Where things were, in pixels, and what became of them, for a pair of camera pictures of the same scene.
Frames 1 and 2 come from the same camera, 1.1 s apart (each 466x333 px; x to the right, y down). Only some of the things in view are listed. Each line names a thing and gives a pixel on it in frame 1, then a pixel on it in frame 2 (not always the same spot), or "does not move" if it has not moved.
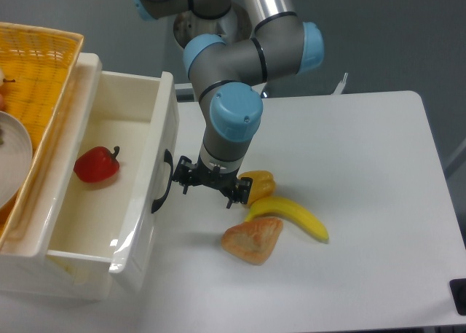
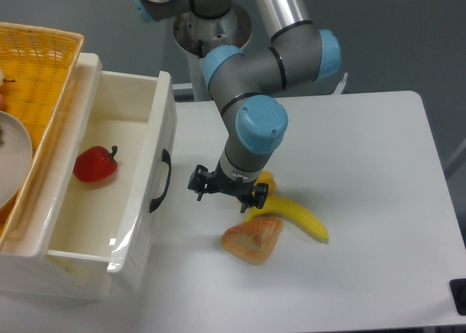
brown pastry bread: x=252 y=240 does not move
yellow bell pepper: x=263 y=184 does not move
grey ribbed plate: x=16 y=157 does not move
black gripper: x=203 y=173 to x=248 y=192
